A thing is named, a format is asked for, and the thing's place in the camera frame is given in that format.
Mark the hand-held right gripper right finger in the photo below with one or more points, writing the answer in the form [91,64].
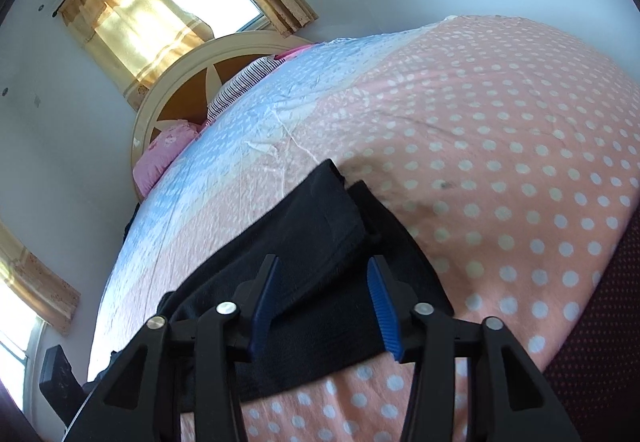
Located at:
[385,317]

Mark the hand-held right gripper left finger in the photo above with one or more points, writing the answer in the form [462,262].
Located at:
[260,317]

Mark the black pants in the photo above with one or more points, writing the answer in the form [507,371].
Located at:
[310,222]

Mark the black bedside object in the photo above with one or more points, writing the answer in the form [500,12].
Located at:
[131,224]

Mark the bed with polka-dot sheet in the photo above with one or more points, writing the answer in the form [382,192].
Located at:
[500,172]

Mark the pink pillow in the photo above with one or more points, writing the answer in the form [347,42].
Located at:
[160,147]

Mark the dark red dotted mattress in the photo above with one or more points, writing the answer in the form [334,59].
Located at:
[600,347]

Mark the striped pillow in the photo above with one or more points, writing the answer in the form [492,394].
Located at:
[235,87]

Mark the cream wooden headboard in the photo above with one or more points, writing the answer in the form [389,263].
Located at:
[165,92]

